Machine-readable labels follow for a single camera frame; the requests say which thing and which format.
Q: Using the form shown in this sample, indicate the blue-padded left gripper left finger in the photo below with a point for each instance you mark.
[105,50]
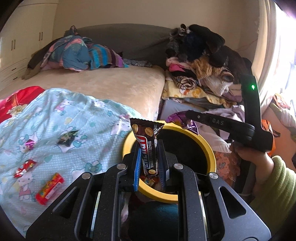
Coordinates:
[136,167]

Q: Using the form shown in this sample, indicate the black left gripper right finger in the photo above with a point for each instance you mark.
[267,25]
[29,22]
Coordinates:
[164,170]

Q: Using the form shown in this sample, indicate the brown chocolate bar wrapper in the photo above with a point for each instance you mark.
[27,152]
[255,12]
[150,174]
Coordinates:
[146,131]

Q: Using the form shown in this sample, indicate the red candy tube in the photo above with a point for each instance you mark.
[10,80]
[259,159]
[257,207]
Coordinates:
[49,189]

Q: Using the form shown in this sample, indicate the green right sleeve forearm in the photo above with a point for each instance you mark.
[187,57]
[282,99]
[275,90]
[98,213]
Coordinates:
[277,197]

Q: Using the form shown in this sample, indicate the yellow-rimmed black trash bin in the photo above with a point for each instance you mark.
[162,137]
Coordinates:
[181,146]

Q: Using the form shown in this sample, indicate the right hand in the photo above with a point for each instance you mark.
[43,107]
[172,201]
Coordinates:
[263,163]

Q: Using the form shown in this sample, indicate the green black snack wrapper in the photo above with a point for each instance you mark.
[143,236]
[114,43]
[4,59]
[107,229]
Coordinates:
[67,138]

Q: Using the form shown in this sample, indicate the beige bed mattress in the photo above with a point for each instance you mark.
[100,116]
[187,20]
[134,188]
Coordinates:
[137,87]

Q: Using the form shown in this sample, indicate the pile of clothes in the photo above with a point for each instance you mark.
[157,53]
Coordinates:
[203,71]

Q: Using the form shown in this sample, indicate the light blue cartoon blanket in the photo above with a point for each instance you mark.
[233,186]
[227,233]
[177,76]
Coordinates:
[58,131]

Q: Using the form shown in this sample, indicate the small red candy wrapper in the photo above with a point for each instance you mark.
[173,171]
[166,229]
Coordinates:
[26,166]

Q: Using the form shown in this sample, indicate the small purple foil wrapper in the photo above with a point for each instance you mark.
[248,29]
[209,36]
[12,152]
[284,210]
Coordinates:
[30,144]

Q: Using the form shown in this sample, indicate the grey upholstered headboard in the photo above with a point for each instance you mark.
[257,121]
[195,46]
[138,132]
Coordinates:
[134,41]

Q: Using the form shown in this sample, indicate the colourful folded quilt pile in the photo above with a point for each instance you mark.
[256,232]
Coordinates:
[73,52]

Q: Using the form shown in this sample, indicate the red floral blanket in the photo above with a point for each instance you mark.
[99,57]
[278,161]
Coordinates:
[18,101]

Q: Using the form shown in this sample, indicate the cream wardrobe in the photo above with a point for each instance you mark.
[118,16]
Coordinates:
[28,29]

